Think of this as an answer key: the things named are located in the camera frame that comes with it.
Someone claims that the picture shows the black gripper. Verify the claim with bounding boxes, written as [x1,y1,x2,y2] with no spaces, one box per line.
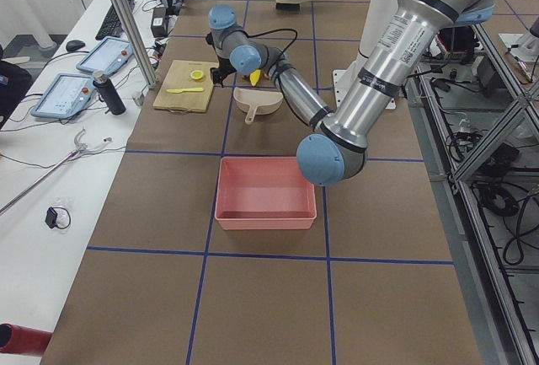
[210,61,237,87]

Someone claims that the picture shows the yellow toy corn cob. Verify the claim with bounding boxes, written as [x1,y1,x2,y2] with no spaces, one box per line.
[249,70,269,87]

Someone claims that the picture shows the beige plastic dustpan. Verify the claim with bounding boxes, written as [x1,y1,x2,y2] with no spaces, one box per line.
[233,88,284,125]

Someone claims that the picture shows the black bristle hand brush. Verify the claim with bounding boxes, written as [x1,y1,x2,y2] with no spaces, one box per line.
[275,0,318,12]

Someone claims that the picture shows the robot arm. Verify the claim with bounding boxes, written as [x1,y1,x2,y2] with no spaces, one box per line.
[206,0,494,186]

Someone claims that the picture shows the pink plastic bin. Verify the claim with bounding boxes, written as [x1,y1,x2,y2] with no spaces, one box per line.
[215,157,317,230]

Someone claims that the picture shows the yellow lemon slices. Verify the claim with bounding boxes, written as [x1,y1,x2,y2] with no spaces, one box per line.
[189,70,205,81]

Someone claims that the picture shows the yellow plastic knife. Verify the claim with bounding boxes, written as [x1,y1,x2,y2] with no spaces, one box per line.
[166,87,205,94]

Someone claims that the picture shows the wooden cutting board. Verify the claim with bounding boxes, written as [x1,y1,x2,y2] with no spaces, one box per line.
[152,60,217,113]

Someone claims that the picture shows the black power adapter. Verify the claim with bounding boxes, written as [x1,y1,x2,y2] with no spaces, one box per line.
[151,6,177,38]

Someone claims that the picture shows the blue teach pendant far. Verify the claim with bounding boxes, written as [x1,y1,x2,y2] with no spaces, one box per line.
[76,36,133,76]

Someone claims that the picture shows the blue teach pendant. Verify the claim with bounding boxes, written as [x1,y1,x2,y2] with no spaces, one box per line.
[30,74,95,120]
[76,36,133,76]

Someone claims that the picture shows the black keyboard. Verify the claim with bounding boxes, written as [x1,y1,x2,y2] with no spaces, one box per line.
[95,5,124,40]

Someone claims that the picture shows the black water bottle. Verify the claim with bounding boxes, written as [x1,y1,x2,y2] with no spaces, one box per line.
[93,70,126,115]

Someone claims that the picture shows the black computer mouse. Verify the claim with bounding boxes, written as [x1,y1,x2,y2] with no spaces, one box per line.
[65,40,86,52]

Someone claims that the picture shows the blue teach pendant near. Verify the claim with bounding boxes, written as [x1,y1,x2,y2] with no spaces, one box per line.
[30,74,95,120]

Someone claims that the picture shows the metal reacher grabber tool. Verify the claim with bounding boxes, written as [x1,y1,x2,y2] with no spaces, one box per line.
[1,128,113,215]

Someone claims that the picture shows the small black clip device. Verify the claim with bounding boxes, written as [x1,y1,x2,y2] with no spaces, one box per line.
[45,207,72,230]

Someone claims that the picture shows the red cylinder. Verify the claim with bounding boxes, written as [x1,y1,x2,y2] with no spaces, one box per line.
[1,323,52,357]

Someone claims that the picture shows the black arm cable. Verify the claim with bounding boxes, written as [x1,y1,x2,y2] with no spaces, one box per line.
[243,27,299,72]

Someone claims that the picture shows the aluminium frame post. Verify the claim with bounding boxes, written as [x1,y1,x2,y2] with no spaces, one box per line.
[110,0,157,89]

